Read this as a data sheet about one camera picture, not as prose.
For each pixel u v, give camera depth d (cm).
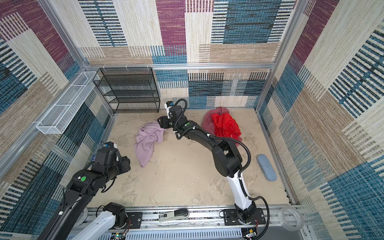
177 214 72
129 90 109
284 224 70
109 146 64
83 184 46
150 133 102
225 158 55
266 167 87
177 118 71
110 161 54
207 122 107
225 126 97
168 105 81
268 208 73
